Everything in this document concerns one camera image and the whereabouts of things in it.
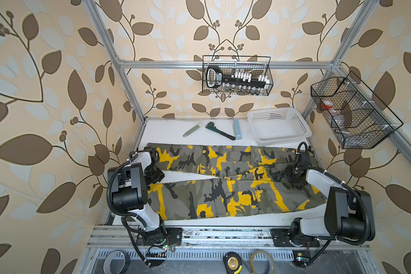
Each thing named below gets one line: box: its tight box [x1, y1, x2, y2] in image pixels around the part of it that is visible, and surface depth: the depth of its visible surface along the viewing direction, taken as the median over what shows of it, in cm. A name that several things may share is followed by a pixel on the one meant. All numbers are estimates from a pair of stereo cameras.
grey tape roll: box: [102, 250, 131, 274], surface depth 68 cm
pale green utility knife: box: [182, 122, 204, 138], surface depth 118 cm
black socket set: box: [205, 65, 271, 91], surface depth 86 cm
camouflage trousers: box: [146, 143, 328, 221], surface depth 90 cm
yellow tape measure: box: [222, 251, 243, 274], surface depth 68 cm
